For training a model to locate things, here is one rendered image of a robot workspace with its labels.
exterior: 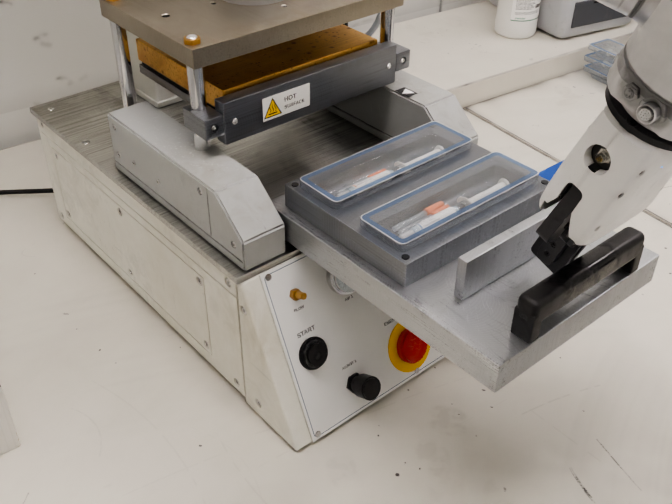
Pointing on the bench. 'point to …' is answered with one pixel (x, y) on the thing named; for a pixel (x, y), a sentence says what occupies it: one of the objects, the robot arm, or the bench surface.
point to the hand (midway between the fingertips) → (559, 245)
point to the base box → (180, 286)
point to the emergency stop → (410, 347)
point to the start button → (315, 353)
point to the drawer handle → (575, 280)
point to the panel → (302, 274)
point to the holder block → (475, 231)
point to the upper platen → (252, 62)
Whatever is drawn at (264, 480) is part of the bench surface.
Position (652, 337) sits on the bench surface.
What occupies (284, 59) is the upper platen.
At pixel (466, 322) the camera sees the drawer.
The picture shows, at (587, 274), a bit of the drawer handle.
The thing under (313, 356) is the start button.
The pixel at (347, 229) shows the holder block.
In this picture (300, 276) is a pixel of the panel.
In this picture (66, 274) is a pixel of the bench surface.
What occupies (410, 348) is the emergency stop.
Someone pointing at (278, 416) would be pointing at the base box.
